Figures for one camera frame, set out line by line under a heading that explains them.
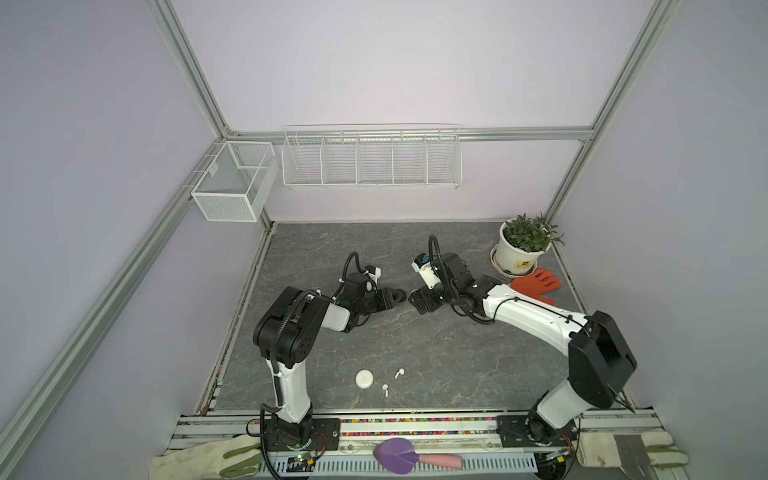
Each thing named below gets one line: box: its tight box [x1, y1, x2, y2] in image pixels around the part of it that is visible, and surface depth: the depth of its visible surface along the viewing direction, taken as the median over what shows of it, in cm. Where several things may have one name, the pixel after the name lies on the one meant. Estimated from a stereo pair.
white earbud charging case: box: [355, 368, 375, 390], surface depth 83 cm
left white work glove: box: [149, 435, 261, 480], surface depth 70 cm
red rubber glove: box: [511, 269, 562, 305], surface depth 104 cm
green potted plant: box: [503, 212, 566, 253], surface depth 96 cm
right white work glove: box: [577, 429, 689, 468], surface depth 71 cm
